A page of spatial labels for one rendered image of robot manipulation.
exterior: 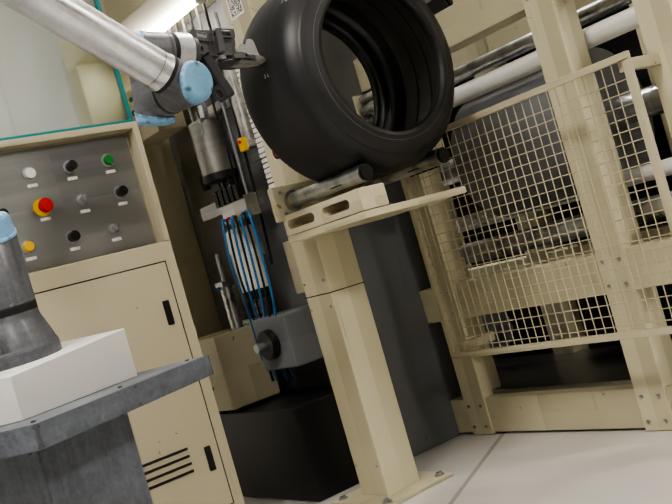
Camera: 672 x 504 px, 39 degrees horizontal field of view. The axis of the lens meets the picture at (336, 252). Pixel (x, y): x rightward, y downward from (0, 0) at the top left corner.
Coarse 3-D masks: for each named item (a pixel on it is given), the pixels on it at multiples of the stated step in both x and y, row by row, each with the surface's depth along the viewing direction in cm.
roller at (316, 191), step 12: (360, 168) 236; (324, 180) 249; (336, 180) 244; (348, 180) 240; (360, 180) 238; (300, 192) 258; (312, 192) 253; (324, 192) 250; (336, 192) 248; (300, 204) 260
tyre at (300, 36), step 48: (288, 0) 235; (336, 0) 269; (384, 0) 265; (288, 48) 230; (384, 48) 278; (432, 48) 257; (288, 96) 232; (336, 96) 232; (384, 96) 278; (432, 96) 268; (288, 144) 242; (336, 144) 234; (384, 144) 239; (432, 144) 252
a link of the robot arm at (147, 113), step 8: (136, 88) 213; (144, 88) 211; (136, 96) 213; (144, 96) 211; (152, 96) 208; (136, 104) 213; (144, 104) 211; (152, 104) 210; (136, 112) 214; (144, 112) 212; (152, 112) 212; (160, 112) 211; (136, 120) 214; (144, 120) 212; (152, 120) 212; (160, 120) 212; (168, 120) 213
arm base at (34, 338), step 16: (32, 304) 165; (0, 320) 160; (16, 320) 161; (32, 320) 164; (0, 336) 159; (16, 336) 160; (32, 336) 162; (48, 336) 165; (0, 352) 160; (16, 352) 159; (32, 352) 161; (48, 352) 163; (0, 368) 158
